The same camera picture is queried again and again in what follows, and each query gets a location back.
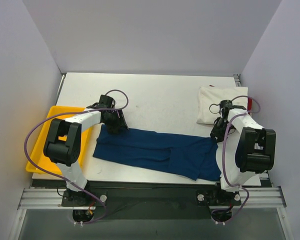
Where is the blue t shirt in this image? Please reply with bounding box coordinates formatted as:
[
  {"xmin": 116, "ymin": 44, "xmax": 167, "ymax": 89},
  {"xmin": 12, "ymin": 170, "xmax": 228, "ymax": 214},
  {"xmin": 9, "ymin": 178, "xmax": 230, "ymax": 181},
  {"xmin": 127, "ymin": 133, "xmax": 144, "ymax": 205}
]
[{"xmin": 92, "ymin": 125, "xmax": 221, "ymax": 181}]

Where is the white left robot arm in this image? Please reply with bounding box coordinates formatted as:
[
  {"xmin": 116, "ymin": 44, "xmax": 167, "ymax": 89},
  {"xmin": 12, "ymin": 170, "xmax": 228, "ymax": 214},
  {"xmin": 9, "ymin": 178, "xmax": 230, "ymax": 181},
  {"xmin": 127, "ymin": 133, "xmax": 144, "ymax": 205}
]
[{"xmin": 43, "ymin": 93, "xmax": 128, "ymax": 206}]

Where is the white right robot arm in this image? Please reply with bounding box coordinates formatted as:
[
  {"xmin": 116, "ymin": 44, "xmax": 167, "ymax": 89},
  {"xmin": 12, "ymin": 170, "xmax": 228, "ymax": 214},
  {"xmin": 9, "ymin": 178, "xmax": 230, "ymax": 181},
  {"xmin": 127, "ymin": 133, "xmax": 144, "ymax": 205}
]
[{"xmin": 210, "ymin": 99, "xmax": 277, "ymax": 204}]

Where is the white folded t shirt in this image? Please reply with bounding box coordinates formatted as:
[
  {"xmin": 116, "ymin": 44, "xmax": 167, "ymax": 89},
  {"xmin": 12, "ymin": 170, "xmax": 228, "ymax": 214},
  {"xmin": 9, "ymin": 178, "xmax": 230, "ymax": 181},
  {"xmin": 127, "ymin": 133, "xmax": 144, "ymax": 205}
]
[{"xmin": 196, "ymin": 86, "xmax": 248, "ymax": 125}]

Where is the red folded t shirt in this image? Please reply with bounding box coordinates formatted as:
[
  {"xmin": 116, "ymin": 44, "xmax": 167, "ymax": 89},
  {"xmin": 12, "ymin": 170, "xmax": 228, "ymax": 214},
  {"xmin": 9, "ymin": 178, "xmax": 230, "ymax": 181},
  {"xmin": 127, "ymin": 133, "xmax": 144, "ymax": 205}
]
[{"xmin": 247, "ymin": 98, "xmax": 253, "ymax": 111}]

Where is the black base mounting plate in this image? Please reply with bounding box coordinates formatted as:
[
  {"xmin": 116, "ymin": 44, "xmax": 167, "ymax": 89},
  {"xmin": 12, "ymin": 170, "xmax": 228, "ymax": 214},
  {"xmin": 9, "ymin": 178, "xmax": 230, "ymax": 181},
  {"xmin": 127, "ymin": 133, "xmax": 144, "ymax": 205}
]
[{"xmin": 61, "ymin": 181, "xmax": 242, "ymax": 220}]

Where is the yellow plastic tray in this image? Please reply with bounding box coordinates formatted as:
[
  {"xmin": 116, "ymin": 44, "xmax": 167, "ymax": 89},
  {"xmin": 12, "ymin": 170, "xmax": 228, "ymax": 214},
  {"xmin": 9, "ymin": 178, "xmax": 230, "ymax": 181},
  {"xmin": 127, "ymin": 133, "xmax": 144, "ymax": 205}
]
[{"xmin": 30, "ymin": 105, "xmax": 92, "ymax": 175}]

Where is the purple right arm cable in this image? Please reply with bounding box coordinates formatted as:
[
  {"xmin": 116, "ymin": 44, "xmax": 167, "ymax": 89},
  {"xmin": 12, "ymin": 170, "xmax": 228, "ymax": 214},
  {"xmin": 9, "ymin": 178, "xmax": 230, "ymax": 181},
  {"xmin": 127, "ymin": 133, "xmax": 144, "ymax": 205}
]
[{"xmin": 209, "ymin": 95, "xmax": 261, "ymax": 222}]

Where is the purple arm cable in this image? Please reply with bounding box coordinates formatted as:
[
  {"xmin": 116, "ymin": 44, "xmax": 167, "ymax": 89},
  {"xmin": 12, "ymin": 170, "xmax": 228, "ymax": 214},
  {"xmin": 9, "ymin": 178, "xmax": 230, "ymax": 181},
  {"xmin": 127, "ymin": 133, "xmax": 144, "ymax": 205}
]
[
  {"xmin": 209, "ymin": 95, "xmax": 261, "ymax": 222},
  {"xmin": 23, "ymin": 89, "xmax": 130, "ymax": 223}
]

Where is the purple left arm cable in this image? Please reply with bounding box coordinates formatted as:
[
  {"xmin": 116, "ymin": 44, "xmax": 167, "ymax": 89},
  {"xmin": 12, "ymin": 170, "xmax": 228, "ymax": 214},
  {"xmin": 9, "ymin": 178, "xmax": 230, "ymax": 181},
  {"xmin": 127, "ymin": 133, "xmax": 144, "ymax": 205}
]
[{"xmin": 23, "ymin": 89, "xmax": 130, "ymax": 223}]

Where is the aluminium frame rail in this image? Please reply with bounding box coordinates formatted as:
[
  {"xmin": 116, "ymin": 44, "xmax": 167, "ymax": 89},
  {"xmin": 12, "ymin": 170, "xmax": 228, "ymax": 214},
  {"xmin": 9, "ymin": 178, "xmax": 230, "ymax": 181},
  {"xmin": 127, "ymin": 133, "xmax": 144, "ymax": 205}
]
[{"xmin": 18, "ymin": 187, "xmax": 287, "ymax": 210}]

